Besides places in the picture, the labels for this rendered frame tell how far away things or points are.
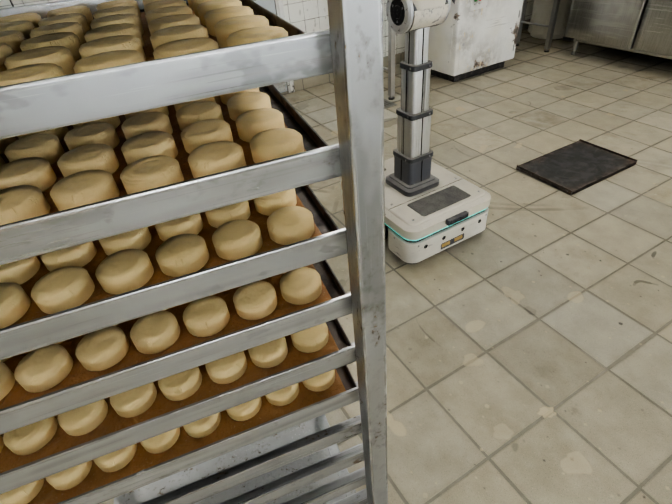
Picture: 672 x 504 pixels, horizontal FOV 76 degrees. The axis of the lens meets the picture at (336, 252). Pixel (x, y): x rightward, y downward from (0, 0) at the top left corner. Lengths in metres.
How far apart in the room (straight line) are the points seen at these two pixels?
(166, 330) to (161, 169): 0.19
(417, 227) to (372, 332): 1.51
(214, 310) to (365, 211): 0.22
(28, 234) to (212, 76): 0.18
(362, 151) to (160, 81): 0.15
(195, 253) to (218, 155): 0.10
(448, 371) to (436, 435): 0.26
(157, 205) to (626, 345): 1.87
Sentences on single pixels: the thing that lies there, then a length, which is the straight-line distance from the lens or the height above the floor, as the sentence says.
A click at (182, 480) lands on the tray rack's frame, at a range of 1.48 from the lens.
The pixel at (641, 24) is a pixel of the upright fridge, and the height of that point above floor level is 0.38.
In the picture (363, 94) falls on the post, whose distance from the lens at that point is 0.34.
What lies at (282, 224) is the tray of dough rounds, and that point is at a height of 1.15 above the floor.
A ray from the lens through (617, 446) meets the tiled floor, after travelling 1.75.
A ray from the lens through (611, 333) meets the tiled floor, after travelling 2.06.
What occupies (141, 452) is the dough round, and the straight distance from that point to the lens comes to 0.68.
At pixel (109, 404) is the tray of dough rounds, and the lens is 0.63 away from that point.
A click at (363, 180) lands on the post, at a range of 0.37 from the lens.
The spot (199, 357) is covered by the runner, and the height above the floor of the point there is 1.05.
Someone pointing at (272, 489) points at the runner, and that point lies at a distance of 0.78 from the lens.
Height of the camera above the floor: 1.41
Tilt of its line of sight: 39 degrees down
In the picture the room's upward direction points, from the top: 6 degrees counter-clockwise
